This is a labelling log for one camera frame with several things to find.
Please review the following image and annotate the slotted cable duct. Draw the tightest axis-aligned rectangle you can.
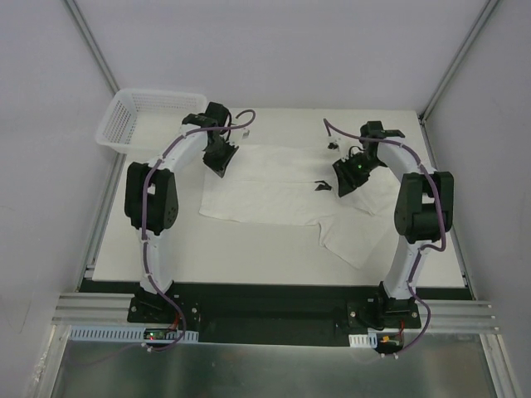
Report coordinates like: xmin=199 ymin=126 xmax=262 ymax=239
xmin=348 ymin=332 xmax=378 ymax=349
xmin=70 ymin=326 xmax=199 ymax=344

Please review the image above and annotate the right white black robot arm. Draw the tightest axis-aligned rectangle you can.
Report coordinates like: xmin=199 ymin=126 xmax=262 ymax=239
xmin=324 ymin=121 xmax=454 ymax=328

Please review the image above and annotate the white perforated plastic basket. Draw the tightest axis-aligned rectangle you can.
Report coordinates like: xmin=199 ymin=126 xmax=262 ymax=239
xmin=95 ymin=89 xmax=207 ymax=159

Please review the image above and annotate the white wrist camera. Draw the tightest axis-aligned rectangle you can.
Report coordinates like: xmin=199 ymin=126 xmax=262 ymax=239
xmin=230 ymin=128 xmax=250 ymax=144
xmin=327 ymin=135 xmax=348 ymax=158

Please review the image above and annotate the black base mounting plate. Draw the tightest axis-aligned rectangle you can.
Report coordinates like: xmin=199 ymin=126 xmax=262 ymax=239
xmin=78 ymin=279 xmax=422 ymax=345

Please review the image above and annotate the purple cable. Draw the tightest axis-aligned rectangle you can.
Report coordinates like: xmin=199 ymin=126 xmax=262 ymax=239
xmin=139 ymin=109 xmax=255 ymax=366
xmin=323 ymin=118 xmax=449 ymax=366

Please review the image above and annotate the aluminium frame rail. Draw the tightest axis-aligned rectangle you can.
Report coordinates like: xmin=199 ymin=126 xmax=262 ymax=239
xmin=52 ymin=293 xmax=500 ymax=334

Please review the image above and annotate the right slotted cable duct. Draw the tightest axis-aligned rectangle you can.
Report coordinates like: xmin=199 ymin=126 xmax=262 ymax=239
xmin=348 ymin=332 xmax=378 ymax=349

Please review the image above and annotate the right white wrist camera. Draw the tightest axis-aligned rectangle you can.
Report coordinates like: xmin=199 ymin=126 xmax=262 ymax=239
xmin=327 ymin=135 xmax=348 ymax=158

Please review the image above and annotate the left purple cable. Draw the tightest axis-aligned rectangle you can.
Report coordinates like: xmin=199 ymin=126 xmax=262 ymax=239
xmin=139 ymin=109 xmax=255 ymax=366

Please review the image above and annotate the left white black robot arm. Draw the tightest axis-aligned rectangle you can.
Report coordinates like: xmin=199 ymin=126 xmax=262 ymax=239
xmin=124 ymin=102 xmax=238 ymax=323

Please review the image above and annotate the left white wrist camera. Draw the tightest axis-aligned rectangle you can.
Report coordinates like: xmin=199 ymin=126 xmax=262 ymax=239
xmin=230 ymin=128 xmax=250 ymax=144

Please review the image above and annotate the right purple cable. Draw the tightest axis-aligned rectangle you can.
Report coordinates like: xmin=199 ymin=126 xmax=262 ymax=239
xmin=323 ymin=118 xmax=449 ymax=366

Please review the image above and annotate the left slotted cable duct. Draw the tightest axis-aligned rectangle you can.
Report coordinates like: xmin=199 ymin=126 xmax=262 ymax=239
xmin=70 ymin=326 xmax=199 ymax=344

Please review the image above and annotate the white t shirt robot print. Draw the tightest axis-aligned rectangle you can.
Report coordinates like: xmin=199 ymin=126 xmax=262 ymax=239
xmin=199 ymin=144 xmax=399 ymax=269

